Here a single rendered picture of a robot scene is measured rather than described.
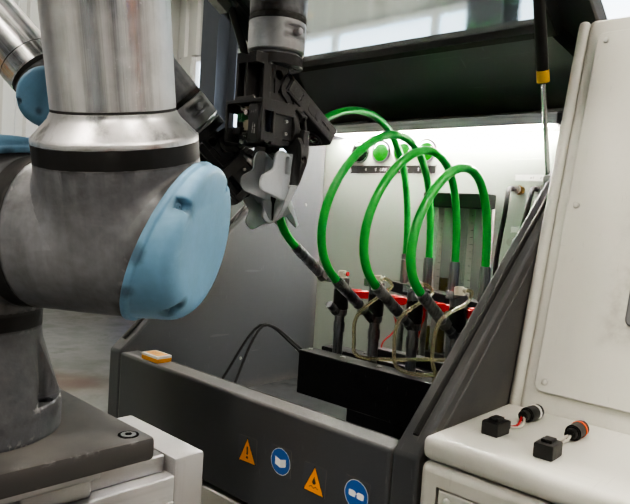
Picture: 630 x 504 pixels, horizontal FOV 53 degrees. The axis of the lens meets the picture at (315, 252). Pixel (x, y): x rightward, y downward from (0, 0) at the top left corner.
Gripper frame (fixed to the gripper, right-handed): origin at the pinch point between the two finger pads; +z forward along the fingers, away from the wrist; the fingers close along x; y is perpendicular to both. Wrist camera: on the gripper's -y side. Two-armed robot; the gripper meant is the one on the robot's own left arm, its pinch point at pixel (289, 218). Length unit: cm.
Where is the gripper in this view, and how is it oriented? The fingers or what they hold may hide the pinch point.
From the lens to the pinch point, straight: 104.2
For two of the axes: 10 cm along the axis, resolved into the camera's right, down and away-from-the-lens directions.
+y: -5.4, 6.7, -5.1
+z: 6.0, 7.3, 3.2
